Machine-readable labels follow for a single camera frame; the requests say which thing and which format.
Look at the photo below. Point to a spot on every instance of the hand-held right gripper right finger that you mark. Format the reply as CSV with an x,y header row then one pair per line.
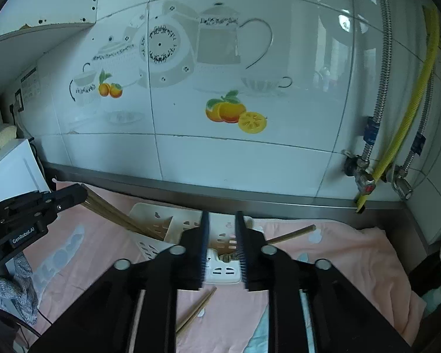
x,y
240,250

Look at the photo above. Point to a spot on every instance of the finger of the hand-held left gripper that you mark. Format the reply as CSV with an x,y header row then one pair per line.
x,y
33,218
66,195

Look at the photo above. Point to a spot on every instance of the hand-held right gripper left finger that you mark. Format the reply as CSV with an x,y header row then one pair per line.
x,y
205,250

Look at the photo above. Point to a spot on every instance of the wooden chopstick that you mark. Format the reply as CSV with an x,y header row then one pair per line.
x,y
193,318
135,323
114,209
112,218
202,299
114,214
294,234

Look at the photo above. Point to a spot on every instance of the white plastic chopstick holder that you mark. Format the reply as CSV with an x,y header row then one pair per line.
x,y
143,211

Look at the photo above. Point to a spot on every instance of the person's left forearm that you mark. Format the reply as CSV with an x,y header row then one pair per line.
x,y
11,290

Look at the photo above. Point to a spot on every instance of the white microwave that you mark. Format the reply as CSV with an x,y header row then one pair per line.
x,y
18,169

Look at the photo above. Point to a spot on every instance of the light blue cloth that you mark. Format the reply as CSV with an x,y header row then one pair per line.
x,y
261,331

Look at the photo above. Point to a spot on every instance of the beige towel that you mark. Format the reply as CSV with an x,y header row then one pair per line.
x,y
0,121

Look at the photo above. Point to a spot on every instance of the pink cloth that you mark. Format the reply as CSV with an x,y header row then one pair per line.
x,y
352,264

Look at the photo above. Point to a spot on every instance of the metal valve red knob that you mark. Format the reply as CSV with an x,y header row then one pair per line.
x,y
364,176

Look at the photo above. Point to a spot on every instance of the black wall switch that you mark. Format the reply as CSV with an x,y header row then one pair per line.
x,y
19,100

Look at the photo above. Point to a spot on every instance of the white wall sticker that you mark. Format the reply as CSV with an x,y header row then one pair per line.
x,y
30,82

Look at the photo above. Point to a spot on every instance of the white wall cabinet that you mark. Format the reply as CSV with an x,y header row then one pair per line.
x,y
29,38

